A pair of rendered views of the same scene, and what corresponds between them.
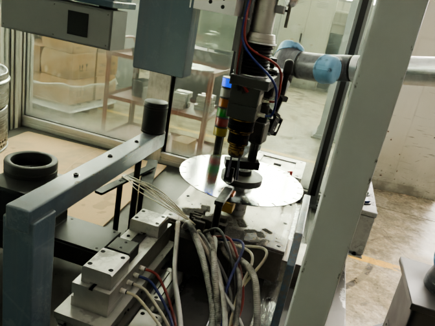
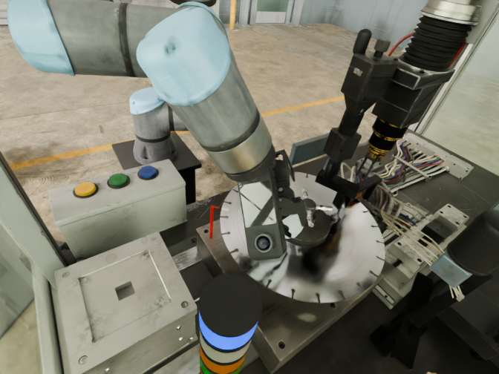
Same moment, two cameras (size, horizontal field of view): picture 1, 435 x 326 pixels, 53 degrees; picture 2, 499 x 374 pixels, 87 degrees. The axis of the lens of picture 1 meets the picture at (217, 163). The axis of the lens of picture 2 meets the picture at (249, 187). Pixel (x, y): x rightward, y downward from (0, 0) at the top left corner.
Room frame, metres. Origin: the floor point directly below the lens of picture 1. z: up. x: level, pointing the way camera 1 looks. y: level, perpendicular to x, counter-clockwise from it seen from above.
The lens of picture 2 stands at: (1.44, 0.06, 1.35)
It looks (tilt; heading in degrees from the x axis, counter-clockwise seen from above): 41 degrees down; 218
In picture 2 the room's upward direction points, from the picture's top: 9 degrees clockwise
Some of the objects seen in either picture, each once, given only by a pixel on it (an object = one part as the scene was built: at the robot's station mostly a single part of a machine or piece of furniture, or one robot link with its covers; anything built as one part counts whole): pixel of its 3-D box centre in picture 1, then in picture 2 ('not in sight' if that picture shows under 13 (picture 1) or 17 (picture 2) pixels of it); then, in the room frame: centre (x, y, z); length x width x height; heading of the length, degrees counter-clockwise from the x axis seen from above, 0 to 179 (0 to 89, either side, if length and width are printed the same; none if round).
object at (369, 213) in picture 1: (350, 212); (126, 207); (1.28, -0.44, 0.82); 0.28 x 0.11 x 0.15; 168
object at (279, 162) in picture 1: (272, 184); (132, 309); (1.39, -0.20, 0.82); 0.18 x 0.18 x 0.15; 78
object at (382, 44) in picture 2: (264, 101); (356, 107); (1.00, -0.08, 1.17); 0.06 x 0.05 x 0.20; 159
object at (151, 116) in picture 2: not in sight; (152, 111); (1.04, -0.69, 0.91); 0.13 x 0.12 x 0.14; 145
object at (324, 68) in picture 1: (320, 68); (183, 46); (1.23, -0.23, 1.25); 0.11 x 0.11 x 0.08; 55
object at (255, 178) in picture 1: (242, 173); (303, 217); (1.08, -0.07, 0.96); 0.11 x 0.11 x 0.03
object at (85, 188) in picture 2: not in sight; (85, 190); (1.34, -0.47, 0.90); 0.04 x 0.04 x 0.02
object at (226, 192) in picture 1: (222, 206); (360, 193); (0.89, -0.03, 0.95); 0.10 x 0.03 x 0.07; 168
